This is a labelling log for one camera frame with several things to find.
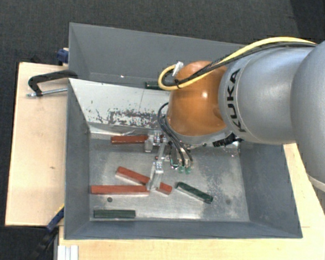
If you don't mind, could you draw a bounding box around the grey metal bin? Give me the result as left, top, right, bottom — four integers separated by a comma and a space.
54, 22, 317, 257

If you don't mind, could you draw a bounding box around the pale wood flat board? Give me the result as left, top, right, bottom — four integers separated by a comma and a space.
4, 60, 75, 230

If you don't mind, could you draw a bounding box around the red-brown flat block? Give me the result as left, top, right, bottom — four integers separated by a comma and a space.
89, 181, 151, 200
114, 166, 174, 196
110, 131, 150, 148

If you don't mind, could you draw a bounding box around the dark green flat block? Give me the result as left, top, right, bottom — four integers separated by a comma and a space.
92, 206, 137, 222
174, 181, 215, 205

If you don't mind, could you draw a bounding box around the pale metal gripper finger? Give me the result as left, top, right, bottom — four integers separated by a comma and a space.
143, 131, 166, 155
146, 161, 166, 192

